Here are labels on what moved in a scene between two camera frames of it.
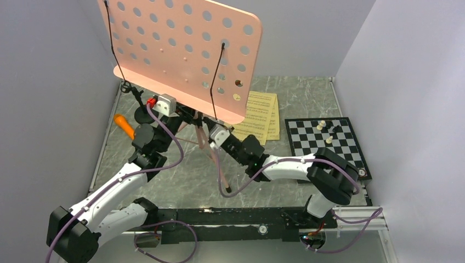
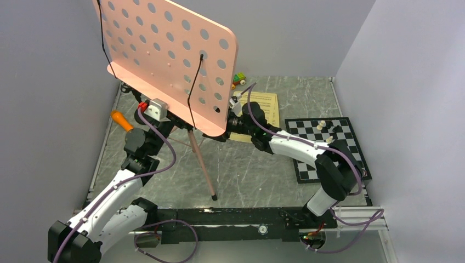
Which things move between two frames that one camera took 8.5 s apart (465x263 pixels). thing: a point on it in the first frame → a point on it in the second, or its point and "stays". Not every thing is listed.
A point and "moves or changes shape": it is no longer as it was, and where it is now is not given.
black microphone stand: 141,113 stays
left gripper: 184,110 → 174,119
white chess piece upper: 319,127 stays
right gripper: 208,124 → 222,137
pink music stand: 198,52 moves or changes shape
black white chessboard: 307,135 stays
